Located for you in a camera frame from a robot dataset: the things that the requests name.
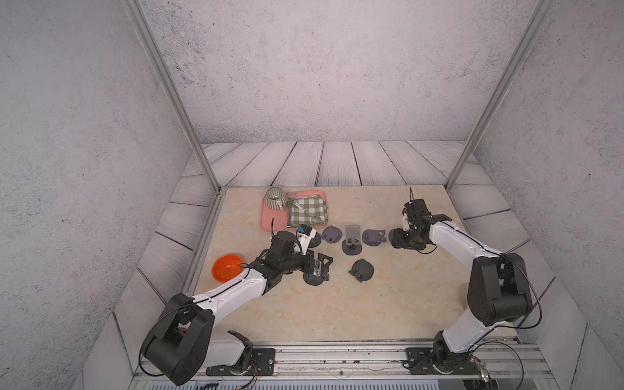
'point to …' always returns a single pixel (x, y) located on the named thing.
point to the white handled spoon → (314, 219)
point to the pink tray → (278, 219)
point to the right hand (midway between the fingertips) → (401, 241)
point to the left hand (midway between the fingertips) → (326, 258)
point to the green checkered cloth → (315, 206)
